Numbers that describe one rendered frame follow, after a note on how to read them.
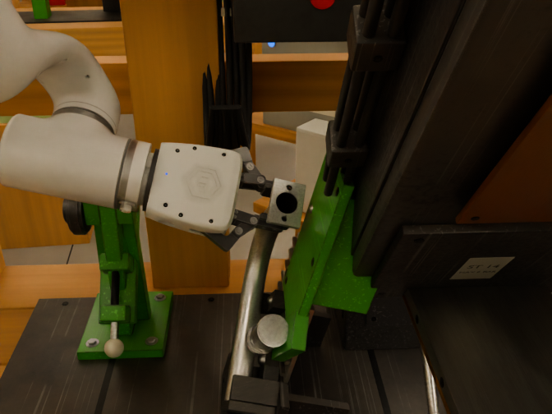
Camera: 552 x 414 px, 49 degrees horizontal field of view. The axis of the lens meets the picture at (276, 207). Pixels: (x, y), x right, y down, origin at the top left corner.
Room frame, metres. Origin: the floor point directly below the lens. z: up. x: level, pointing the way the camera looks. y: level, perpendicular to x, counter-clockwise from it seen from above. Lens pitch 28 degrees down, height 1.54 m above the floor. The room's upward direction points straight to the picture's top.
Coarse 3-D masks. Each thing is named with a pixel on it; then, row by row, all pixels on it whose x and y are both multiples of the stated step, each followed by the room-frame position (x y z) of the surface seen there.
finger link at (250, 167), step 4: (248, 164) 0.67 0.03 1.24; (252, 164) 0.67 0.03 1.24; (248, 168) 0.66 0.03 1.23; (252, 168) 0.67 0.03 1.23; (256, 168) 0.67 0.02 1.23; (248, 172) 0.66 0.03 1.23; (252, 172) 0.66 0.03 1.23; (256, 172) 0.66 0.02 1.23; (268, 180) 0.66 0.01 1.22; (252, 184) 0.66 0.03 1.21; (264, 184) 0.65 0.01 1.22; (268, 184) 0.65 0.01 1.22; (256, 188) 0.66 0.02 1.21; (260, 188) 0.65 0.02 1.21; (264, 188) 0.65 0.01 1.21; (268, 188) 0.65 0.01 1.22; (288, 188) 0.65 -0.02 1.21; (260, 192) 0.66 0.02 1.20; (264, 192) 0.65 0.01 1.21; (268, 192) 0.65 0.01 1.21; (268, 196) 0.66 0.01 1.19
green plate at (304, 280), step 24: (336, 192) 0.55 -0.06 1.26; (312, 216) 0.62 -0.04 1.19; (336, 216) 0.54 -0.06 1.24; (312, 240) 0.58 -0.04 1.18; (336, 240) 0.55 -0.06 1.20; (312, 264) 0.55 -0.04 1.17; (336, 264) 0.55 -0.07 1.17; (288, 288) 0.61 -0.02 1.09; (312, 288) 0.54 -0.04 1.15; (336, 288) 0.55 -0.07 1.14; (360, 288) 0.55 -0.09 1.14; (288, 312) 0.58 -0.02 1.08; (360, 312) 0.55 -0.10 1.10
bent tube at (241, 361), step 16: (272, 192) 0.63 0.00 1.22; (288, 192) 0.64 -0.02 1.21; (304, 192) 0.64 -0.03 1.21; (272, 208) 0.62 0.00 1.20; (288, 208) 0.66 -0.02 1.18; (288, 224) 0.61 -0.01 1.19; (256, 240) 0.69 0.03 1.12; (272, 240) 0.68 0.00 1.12; (256, 256) 0.68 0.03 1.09; (256, 272) 0.67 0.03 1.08; (256, 288) 0.66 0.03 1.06; (240, 304) 0.65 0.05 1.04; (256, 304) 0.64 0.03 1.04; (240, 320) 0.63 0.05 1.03; (256, 320) 0.63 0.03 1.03; (240, 336) 0.61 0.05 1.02; (240, 352) 0.59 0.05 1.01; (240, 368) 0.58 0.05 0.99; (224, 400) 0.56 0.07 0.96
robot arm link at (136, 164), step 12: (132, 144) 0.63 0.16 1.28; (144, 144) 0.64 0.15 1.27; (132, 156) 0.61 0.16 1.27; (144, 156) 0.62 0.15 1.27; (132, 168) 0.60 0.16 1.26; (144, 168) 0.61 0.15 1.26; (120, 180) 0.60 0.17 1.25; (132, 180) 0.60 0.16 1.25; (144, 180) 0.61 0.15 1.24; (120, 192) 0.59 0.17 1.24; (132, 192) 0.60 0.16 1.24; (144, 192) 0.61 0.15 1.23; (120, 204) 0.60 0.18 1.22; (132, 204) 0.60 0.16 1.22
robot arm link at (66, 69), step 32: (0, 0) 0.54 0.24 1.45; (0, 32) 0.53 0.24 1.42; (32, 32) 0.58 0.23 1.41; (0, 64) 0.53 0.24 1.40; (32, 64) 0.56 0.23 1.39; (64, 64) 0.64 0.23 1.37; (96, 64) 0.68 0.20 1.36; (0, 96) 0.54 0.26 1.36; (64, 96) 0.68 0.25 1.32; (96, 96) 0.68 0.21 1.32
